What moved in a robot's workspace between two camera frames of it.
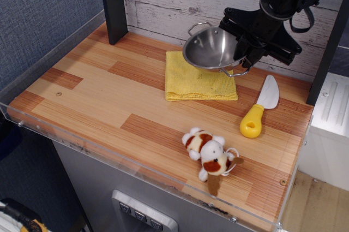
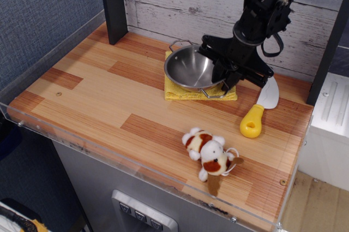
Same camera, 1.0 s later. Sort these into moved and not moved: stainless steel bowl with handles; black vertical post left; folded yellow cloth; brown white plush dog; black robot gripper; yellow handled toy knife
Moved: black robot gripper; stainless steel bowl with handles
Not moved: brown white plush dog; black vertical post left; yellow handled toy knife; folded yellow cloth
